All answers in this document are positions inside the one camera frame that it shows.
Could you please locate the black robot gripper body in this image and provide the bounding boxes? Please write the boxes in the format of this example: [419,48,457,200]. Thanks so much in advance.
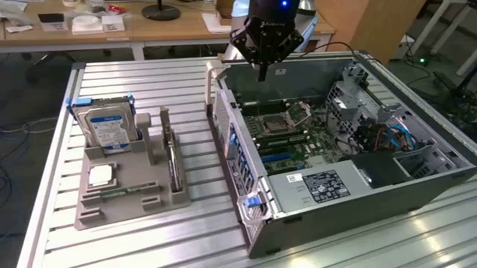
[248,0,301,65]

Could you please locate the green graphics card metal bracket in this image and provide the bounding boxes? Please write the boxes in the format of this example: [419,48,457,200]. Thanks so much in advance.
[160,107,181,194]

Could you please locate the white stacked booklets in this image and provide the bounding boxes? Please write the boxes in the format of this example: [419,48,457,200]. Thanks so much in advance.
[202,12,233,34]

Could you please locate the wooden desk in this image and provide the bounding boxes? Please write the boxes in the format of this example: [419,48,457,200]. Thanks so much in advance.
[0,0,337,61]

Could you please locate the wooden cabinet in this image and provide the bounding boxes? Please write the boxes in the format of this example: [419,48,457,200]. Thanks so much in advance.
[315,0,428,65]

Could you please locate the black round lamp base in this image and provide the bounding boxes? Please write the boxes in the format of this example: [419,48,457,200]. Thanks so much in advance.
[141,0,182,21]

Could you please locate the metal socket cover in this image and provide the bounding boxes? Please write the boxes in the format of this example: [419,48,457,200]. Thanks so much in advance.
[285,100,313,124]

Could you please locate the metal disk bay cage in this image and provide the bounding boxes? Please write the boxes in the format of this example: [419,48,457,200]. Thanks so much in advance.
[325,59,380,132]

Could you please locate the CPU socket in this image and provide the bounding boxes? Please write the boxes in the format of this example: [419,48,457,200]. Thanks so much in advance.
[262,113,296,135]

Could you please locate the plain white labelled box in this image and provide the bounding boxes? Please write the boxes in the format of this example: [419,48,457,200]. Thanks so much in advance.
[101,15,126,33]

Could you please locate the installed RAM stick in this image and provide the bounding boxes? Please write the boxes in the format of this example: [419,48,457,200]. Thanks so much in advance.
[256,133,309,147]

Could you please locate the green motherboard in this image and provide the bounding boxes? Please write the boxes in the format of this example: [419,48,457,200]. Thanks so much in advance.
[238,98,352,174]

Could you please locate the white box with round dish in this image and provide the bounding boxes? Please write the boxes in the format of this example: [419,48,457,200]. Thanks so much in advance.
[71,15,106,36]

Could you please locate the blue expansion slot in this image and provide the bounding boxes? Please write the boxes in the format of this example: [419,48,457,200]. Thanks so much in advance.
[261,154,293,164]

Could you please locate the hard disk in blue caddy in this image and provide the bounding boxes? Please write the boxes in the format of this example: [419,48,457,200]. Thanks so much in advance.
[65,92,137,156]

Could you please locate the white box with black top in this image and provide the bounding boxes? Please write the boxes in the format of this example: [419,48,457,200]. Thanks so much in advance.
[37,13,70,32]

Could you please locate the silver power supply unit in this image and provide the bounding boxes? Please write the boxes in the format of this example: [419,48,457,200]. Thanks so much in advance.
[268,160,375,221]

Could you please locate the silver CPU chip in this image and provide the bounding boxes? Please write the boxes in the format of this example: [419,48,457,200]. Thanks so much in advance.
[87,165,115,188]

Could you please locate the green RAM stick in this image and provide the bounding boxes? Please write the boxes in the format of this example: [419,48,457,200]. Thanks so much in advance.
[99,184,157,198]

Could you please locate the dark grey open PC case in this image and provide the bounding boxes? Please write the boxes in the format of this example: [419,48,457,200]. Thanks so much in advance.
[205,50,477,259]

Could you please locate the grey printed parts rack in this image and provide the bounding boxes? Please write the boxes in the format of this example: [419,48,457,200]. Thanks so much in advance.
[74,112,192,231]

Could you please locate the black looping cable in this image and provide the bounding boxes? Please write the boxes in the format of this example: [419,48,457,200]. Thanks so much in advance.
[293,41,379,65]

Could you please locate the white table frame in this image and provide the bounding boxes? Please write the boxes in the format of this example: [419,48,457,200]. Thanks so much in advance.
[409,0,477,76]

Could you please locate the blue disk wire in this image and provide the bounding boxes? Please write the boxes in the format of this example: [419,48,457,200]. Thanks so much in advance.
[388,123,417,153]

